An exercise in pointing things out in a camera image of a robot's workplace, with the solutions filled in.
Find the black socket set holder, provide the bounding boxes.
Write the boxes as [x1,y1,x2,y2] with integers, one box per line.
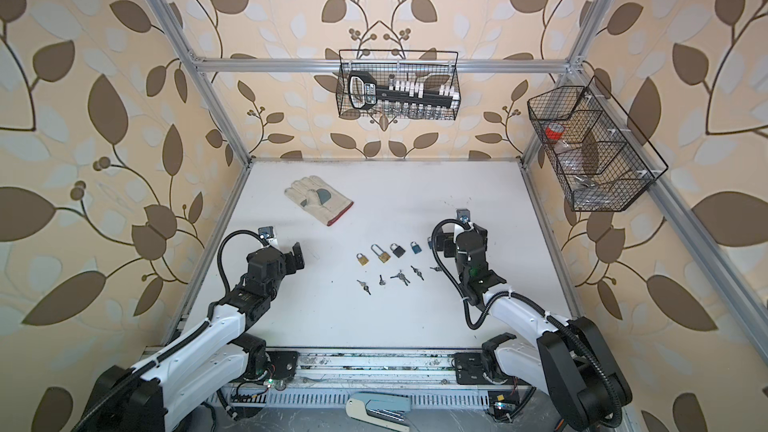
[345,71,461,113]

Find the black wire basket wall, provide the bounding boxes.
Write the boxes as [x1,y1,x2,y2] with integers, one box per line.
[335,47,462,121]
[527,77,668,212]

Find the black padlock keys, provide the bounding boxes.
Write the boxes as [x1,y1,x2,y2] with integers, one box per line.
[391,271,410,286]

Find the brass padlock long shackle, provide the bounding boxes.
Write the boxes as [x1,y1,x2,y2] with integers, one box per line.
[371,244,391,263]

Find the black wire basket back wall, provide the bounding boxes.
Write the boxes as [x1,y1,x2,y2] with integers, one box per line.
[335,47,462,121]

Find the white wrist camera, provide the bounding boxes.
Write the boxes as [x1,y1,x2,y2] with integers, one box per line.
[456,208,472,229]
[257,226,278,247]

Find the grey blue tool on floor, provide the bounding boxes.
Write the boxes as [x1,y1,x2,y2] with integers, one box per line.
[345,392,412,432]

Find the brass padlock with keys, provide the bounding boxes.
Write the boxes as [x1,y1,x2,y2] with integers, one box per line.
[356,253,369,266]

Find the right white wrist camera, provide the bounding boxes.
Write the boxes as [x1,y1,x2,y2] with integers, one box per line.
[456,208,472,229]

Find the white work glove red cuff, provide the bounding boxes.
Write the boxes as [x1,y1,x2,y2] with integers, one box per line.
[284,176,354,227]

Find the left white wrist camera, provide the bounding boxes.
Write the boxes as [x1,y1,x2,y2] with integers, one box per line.
[257,226,278,247]

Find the black wire basket right wall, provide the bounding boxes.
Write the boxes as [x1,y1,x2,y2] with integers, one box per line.
[527,77,668,212]

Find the brass padlock keys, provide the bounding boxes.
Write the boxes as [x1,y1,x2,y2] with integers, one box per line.
[357,280,372,295]

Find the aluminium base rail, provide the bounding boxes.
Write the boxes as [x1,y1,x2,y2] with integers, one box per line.
[143,346,625,412]

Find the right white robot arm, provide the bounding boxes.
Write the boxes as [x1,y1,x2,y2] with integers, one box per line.
[429,218,632,431]

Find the black padlock with keys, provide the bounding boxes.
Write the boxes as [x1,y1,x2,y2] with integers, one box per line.
[390,243,406,258]

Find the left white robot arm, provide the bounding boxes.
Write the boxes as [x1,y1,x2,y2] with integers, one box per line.
[74,233,305,431]

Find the red capped item in basket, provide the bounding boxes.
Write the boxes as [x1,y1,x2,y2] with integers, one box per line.
[544,122,565,144]

